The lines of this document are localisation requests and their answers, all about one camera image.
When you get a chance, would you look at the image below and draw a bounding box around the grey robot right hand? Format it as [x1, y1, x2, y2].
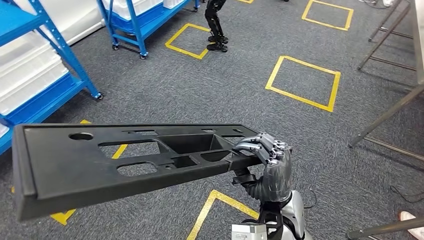
[231, 132, 294, 204]

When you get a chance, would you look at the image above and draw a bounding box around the long black plastic part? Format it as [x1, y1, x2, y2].
[11, 123, 266, 222]

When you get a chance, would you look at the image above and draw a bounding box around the blue metal shelf rack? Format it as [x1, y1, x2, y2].
[0, 0, 104, 157]
[96, 0, 201, 61]

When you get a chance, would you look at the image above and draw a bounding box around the person's white shoe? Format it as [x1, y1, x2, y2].
[399, 211, 424, 240]

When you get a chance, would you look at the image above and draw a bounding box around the black humanoid robot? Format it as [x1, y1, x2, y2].
[203, 0, 229, 53]

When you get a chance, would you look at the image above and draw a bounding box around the blue plastic bin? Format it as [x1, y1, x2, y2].
[107, 3, 167, 36]

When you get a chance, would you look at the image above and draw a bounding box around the white plastic bin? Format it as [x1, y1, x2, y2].
[0, 59, 70, 117]
[0, 31, 62, 80]
[102, 0, 165, 21]

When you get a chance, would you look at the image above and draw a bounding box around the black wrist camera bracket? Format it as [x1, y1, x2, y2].
[257, 201, 286, 240]

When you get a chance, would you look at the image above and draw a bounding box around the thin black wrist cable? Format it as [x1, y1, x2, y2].
[303, 188, 318, 210]

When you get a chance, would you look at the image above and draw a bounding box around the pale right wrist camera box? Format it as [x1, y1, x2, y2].
[231, 223, 269, 240]

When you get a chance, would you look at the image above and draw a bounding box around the black floor cable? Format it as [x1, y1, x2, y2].
[389, 184, 424, 204]

